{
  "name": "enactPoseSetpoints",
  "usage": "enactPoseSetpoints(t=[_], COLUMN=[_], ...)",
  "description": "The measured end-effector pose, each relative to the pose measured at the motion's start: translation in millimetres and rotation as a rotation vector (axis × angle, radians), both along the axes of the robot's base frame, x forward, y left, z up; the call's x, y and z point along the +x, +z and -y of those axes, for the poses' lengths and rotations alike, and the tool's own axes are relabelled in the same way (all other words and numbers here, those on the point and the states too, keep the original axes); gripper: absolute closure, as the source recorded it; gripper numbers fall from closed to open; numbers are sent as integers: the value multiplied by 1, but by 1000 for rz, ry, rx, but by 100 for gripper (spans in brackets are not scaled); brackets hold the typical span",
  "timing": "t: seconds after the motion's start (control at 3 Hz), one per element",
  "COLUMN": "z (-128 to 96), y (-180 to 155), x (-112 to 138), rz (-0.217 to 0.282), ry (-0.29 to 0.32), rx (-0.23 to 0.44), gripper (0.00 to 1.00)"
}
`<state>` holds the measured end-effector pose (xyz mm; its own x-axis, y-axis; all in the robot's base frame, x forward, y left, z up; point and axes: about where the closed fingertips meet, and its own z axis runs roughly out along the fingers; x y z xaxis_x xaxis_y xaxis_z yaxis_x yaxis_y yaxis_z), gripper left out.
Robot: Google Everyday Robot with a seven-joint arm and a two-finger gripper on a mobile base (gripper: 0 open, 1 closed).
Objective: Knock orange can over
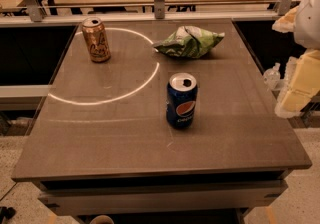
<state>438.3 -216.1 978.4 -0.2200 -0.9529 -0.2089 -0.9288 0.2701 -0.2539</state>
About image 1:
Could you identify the grey table drawer frame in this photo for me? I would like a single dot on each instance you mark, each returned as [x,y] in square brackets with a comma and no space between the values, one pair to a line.
[162,193]

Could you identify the green chip bag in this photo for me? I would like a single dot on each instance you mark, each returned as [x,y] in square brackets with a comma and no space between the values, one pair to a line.
[189,42]

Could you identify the clear sanitizer bottle left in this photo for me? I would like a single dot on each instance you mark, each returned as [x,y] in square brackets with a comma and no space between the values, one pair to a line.
[272,76]

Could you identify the orange soda can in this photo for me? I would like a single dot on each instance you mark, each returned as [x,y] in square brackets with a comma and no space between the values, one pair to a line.
[95,37]

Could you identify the black object on floor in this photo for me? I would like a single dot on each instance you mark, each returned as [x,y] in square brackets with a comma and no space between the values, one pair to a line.
[6,213]

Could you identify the blue Pepsi can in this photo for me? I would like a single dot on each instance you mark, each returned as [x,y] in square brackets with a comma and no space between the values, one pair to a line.
[182,92]

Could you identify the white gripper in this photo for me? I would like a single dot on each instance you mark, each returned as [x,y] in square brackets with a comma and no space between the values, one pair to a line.
[308,23]

